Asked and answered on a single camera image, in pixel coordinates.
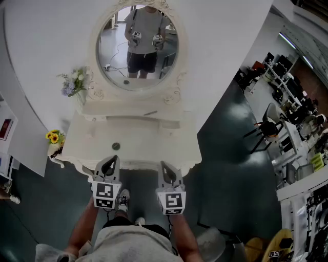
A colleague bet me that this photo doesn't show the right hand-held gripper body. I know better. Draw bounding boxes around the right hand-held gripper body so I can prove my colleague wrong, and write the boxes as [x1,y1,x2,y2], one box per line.
[156,189,187,215]

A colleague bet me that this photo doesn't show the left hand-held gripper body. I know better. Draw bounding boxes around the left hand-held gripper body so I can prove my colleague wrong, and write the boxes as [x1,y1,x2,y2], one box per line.
[91,180,122,209]

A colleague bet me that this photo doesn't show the white dressing table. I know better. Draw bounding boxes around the white dressing table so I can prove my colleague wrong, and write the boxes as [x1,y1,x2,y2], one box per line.
[51,99,203,180]

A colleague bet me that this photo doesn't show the person's right forearm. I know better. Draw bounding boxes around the person's right forearm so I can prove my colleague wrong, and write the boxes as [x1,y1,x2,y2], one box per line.
[169,213,203,262]

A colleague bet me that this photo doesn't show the person's left forearm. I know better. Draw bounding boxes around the person's left forearm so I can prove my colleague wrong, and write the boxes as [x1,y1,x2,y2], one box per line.
[63,196,99,256]

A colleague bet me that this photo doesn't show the person's left white shoe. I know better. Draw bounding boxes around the person's left white shoe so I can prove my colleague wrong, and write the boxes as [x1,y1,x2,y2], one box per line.
[118,188,131,212]

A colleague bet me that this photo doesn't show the person's left leg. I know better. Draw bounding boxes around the person's left leg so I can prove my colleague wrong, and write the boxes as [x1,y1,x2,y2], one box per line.
[114,209,130,220]

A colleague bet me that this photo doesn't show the person's black shorts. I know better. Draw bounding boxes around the person's black shorts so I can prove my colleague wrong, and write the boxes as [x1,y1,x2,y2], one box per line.
[102,216,171,240]

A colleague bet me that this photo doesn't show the sunflowers in white vase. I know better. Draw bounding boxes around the sunflowers in white vase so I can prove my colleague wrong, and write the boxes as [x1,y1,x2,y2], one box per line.
[45,129,65,159]

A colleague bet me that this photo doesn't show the person's grey shirt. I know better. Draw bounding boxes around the person's grey shirt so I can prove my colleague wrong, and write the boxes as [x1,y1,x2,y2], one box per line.
[34,226,184,262]

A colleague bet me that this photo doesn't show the grey round cushion seat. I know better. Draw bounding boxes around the grey round cushion seat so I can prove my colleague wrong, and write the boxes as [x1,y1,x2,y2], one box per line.
[196,227,226,262]

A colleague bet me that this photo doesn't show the white oval ornate mirror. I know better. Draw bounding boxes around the white oval ornate mirror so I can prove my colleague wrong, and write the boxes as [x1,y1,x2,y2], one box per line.
[88,0,189,104]

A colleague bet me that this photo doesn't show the purple white flowers in vase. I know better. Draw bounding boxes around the purple white flowers in vase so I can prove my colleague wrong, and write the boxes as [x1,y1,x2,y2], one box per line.
[56,65,90,105]

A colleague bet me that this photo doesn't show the white shelf unit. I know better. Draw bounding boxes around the white shelf unit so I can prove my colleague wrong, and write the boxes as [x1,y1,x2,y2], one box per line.
[0,94,21,180]

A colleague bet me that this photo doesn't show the yellow round stool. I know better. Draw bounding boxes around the yellow round stool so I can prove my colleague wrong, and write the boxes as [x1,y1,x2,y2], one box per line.
[244,237,267,262]

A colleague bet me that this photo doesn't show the dark red book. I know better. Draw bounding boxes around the dark red book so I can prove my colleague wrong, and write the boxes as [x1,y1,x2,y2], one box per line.
[0,119,13,141]

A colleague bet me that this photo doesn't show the black and grey chair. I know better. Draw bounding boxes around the black and grey chair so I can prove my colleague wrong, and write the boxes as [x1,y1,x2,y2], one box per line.
[243,102,285,154]

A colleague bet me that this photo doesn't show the grey office chair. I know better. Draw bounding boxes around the grey office chair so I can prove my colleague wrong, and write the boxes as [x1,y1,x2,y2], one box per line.
[284,163,311,185]

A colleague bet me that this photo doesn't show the round wooden table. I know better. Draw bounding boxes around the round wooden table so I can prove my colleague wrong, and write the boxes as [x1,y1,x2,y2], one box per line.
[266,228,295,262]

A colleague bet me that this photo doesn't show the white counter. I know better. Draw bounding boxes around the white counter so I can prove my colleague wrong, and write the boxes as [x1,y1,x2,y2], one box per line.
[276,179,328,203]

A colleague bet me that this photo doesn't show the white office desk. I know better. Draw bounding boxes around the white office desk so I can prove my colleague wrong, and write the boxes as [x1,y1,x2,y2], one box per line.
[280,119,303,157]

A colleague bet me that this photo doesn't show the light green crate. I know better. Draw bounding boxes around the light green crate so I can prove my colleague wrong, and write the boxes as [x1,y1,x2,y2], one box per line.
[310,152,324,171]

